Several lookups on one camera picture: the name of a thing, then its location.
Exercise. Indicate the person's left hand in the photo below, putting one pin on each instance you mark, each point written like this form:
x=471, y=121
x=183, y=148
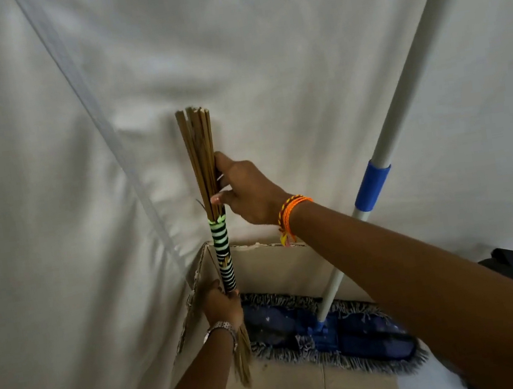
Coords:
x=221, y=305

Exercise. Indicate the person's right thumb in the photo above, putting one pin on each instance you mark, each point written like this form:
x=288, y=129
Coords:
x=223, y=163

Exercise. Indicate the silver wristwatch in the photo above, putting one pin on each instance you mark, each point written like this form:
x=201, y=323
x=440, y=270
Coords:
x=222, y=328

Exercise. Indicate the person's left fingers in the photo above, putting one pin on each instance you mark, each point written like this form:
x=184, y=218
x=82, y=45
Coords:
x=212, y=289

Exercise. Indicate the stick broom with striped binding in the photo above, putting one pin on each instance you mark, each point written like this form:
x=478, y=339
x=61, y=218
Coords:
x=214, y=207

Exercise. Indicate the white fabric backdrop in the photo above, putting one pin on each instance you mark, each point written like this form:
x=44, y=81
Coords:
x=92, y=177

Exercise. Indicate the person's left forearm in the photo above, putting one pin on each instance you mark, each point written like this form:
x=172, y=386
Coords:
x=193, y=386

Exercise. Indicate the person's right hand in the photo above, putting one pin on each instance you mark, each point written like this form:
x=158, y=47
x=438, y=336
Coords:
x=252, y=195

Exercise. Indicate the person's right forearm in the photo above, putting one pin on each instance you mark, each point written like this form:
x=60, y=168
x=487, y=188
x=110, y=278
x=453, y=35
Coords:
x=438, y=299

